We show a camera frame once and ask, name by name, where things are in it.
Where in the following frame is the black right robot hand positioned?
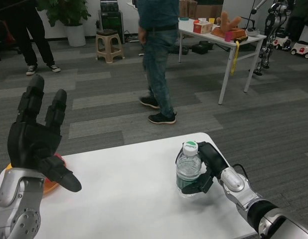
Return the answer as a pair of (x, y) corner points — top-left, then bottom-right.
(177, 141), (230, 195)

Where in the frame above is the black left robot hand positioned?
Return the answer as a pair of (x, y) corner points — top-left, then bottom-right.
(7, 74), (83, 193)

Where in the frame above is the clear water bottle white cap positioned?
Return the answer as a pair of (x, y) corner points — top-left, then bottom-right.
(175, 140), (203, 199)

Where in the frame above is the red round object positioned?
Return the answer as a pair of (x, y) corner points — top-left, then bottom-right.
(54, 153), (68, 167)

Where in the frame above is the orange plate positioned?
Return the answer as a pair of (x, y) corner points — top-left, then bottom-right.
(5, 159), (68, 197)

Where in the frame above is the black office chair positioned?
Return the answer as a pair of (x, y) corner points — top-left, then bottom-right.
(0, 19), (22, 62)

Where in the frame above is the black bag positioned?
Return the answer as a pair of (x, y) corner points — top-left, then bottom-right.
(191, 41), (216, 55)

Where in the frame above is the person in black trousers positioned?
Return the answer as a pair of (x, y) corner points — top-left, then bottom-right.
(8, 0), (62, 76)

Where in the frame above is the white plant pot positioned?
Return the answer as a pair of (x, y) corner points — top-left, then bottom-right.
(64, 23), (87, 48)

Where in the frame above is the white metal-legged table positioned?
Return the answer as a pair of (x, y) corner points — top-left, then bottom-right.
(178, 17), (268, 106)

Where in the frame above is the person in teal sweater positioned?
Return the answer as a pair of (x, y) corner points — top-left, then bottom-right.
(138, 0), (180, 124)

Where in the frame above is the beige plastic stool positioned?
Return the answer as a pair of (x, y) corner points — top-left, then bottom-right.
(95, 29), (126, 64)

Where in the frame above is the brown plush toy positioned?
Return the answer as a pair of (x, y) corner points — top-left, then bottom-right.
(210, 10), (247, 39)

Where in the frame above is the white round device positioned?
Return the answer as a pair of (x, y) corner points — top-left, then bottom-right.
(245, 27), (261, 37)

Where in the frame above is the orange tissue box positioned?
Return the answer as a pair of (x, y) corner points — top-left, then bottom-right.
(192, 18), (213, 34)

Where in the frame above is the white toy car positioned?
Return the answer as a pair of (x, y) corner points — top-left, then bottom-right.
(290, 40), (308, 60)
(273, 35), (293, 51)

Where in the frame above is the green potted plant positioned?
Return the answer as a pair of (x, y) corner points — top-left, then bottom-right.
(36, 0), (92, 27)

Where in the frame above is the silver humanoid robot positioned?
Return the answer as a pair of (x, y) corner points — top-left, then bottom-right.
(253, 0), (296, 76)

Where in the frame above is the black computer tower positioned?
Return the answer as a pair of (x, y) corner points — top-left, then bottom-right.
(98, 0), (125, 45)

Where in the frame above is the brown cardboard box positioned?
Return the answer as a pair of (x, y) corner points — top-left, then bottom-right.
(179, 0), (224, 19)

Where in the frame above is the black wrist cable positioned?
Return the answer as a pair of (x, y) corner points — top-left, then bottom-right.
(232, 163), (249, 179)

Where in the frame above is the yellow strap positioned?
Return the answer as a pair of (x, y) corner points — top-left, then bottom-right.
(230, 40), (241, 76)

